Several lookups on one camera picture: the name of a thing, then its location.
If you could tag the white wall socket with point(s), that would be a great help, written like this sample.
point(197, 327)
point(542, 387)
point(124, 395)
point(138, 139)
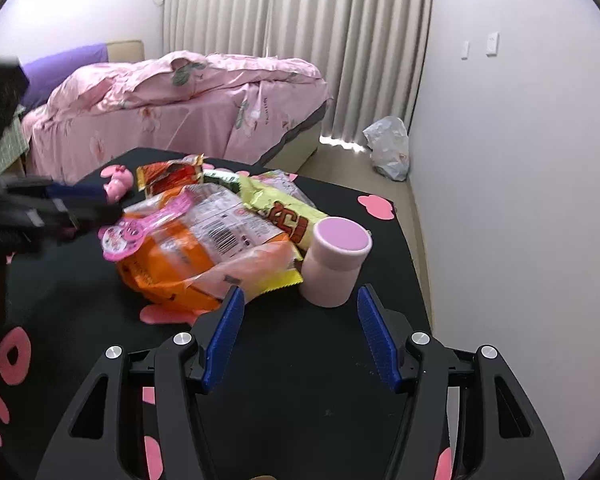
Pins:
point(465, 50)

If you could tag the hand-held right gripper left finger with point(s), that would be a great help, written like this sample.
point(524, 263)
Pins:
point(224, 340)

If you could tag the beige bed base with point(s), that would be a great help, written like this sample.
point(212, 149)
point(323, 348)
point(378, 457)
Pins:
point(300, 140)

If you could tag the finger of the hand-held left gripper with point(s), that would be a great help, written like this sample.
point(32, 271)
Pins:
point(65, 217)
point(75, 191)

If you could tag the pink floral blanket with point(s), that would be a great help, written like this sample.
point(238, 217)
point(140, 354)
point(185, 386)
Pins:
point(190, 105)

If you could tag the white wall switch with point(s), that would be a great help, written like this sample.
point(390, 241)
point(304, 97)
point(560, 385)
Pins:
point(492, 44)

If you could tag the purple pillow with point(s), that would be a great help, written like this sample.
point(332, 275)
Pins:
point(60, 72)

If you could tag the green checkered cloth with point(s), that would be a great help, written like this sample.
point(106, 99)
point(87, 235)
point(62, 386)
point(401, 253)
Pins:
point(12, 142)

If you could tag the pink cup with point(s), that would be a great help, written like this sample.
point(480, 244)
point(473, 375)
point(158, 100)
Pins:
point(332, 265)

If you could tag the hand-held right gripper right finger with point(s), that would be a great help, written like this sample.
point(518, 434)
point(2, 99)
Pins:
point(377, 340)

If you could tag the red orange snack packet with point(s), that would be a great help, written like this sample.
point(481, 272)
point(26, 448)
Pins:
point(172, 176)

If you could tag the pink pig print packet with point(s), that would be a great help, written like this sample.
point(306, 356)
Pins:
point(130, 232)

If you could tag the beige pleated curtain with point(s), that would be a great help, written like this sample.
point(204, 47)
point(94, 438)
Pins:
point(305, 35)

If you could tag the beige bed headboard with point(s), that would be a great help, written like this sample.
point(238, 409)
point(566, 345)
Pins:
point(126, 50)

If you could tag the yellow snack packet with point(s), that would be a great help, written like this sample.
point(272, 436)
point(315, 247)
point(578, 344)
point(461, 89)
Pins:
point(285, 215)

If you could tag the white plastic bag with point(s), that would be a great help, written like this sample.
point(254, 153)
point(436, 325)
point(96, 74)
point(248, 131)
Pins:
point(390, 147)

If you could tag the pink caterpillar toy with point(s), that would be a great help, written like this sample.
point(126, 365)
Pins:
point(117, 181)

